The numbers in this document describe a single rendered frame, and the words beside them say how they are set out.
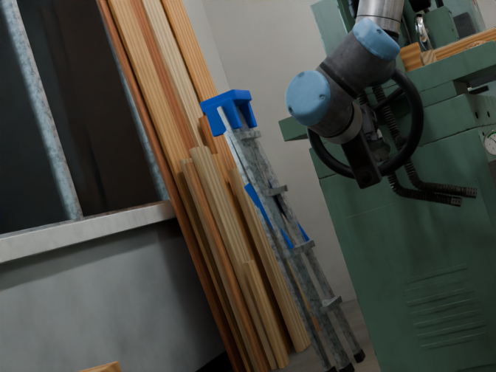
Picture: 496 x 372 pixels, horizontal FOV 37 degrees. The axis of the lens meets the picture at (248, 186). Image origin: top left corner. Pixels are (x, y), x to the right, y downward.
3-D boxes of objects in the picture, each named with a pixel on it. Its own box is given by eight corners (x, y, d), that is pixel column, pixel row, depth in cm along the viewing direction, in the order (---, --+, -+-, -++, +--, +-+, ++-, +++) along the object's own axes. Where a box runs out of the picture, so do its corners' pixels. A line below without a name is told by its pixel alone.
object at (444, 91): (314, 146, 203) (309, 132, 203) (338, 142, 222) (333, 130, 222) (457, 95, 186) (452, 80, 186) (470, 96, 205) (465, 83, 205)
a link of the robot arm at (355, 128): (359, 128, 138) (312, 145, 142) (368, 136, 142) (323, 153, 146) (349, 85, 141) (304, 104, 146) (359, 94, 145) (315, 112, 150)
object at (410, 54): (350, 97, 206) (342, 71, 206) (352, 97, 207) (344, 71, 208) (426, 69, 197) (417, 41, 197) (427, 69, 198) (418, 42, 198)
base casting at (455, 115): (316, 180, 203) (305, 148, 204) (373, 164, 255) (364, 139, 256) (478, 126, 184) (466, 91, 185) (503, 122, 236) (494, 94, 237)
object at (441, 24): (427, 55, 219) (415, 17, 219) (432, 57, 225) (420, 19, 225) (459, 43, 215) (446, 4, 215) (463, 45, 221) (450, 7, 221)
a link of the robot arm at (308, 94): (339, 86, 128) (299, 128, 130) (367, 110, 138) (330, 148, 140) (308, 55, 133) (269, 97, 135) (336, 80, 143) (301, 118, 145)
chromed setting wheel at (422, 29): (422, 54, 211) (408, 13, 212) (431, 57, 222) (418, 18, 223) (432, 50, 210) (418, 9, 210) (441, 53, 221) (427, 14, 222)
